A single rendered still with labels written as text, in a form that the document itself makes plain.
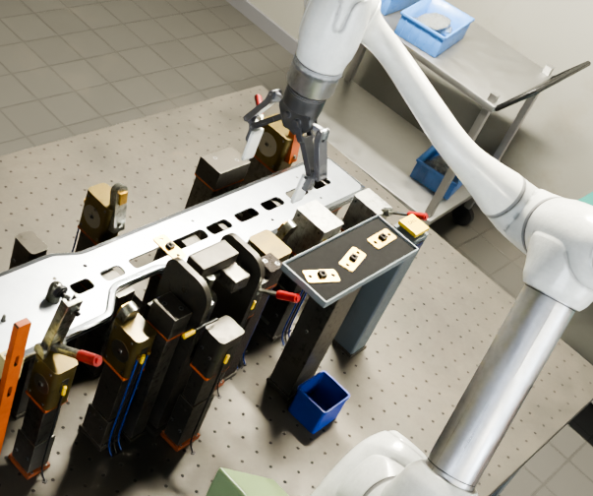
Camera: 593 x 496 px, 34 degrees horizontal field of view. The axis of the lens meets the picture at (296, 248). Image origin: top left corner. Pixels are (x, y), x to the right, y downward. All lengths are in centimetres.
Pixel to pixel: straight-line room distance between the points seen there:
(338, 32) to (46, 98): 292
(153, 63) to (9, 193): 220
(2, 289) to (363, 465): 83
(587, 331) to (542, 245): 244
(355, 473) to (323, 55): 81
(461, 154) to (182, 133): 158
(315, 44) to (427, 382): 134
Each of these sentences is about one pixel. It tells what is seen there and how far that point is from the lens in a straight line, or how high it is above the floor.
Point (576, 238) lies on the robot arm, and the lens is 172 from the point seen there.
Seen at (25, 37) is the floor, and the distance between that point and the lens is 483.
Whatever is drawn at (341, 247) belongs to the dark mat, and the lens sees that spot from 226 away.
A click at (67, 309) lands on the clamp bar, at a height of 121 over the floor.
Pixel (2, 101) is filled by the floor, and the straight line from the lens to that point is 437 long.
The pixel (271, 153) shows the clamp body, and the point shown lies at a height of 99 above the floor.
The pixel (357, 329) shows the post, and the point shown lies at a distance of 264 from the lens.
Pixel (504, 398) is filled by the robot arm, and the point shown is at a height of 139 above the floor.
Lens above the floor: 252
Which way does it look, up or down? 38 degrees down
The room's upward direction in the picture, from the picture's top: 25 degrees clockwise
